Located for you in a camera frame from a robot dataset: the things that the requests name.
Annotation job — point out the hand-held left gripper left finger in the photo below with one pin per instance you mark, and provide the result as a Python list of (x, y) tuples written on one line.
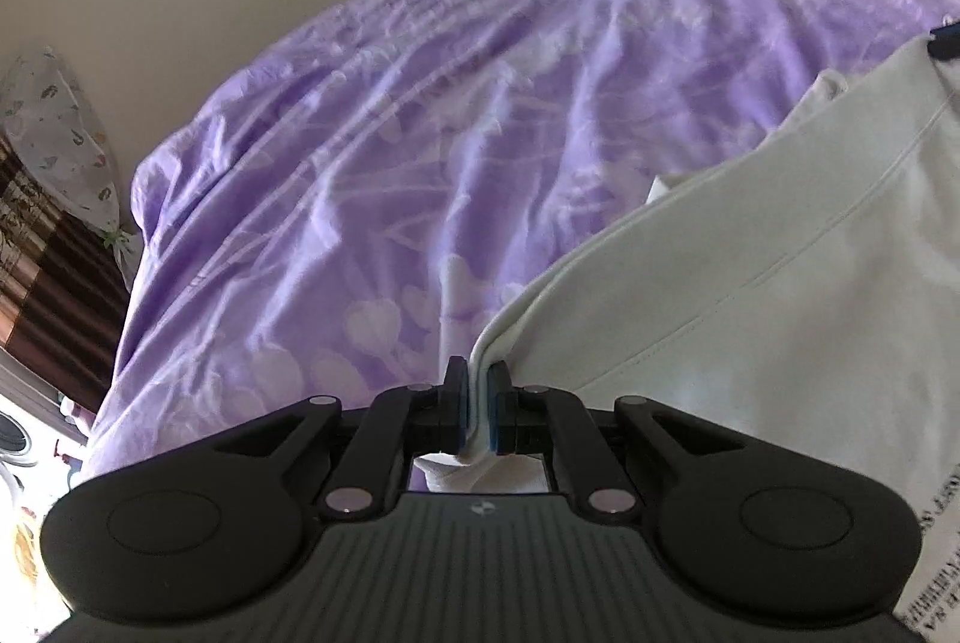
[(459, 414)]

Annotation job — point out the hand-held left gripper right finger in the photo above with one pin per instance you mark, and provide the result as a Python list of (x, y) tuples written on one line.
[(496, 416)]

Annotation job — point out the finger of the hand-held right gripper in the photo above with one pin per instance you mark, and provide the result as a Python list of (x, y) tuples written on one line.
[(949, 41)]

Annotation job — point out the white printed sweatshirt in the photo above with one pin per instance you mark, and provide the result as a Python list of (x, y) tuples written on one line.
[(750, 313)]

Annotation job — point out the purple floral blanket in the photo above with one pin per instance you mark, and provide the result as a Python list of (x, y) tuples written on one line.
[(375, 163)]

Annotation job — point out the brown patterned curtain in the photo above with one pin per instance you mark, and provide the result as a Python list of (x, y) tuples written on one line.
[(45, 313)]

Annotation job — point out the white washing machine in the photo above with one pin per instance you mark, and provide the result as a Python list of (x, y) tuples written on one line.
[(11, 437)]

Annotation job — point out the patterned white curtain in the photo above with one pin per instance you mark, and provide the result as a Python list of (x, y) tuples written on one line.
[(52, 148)]

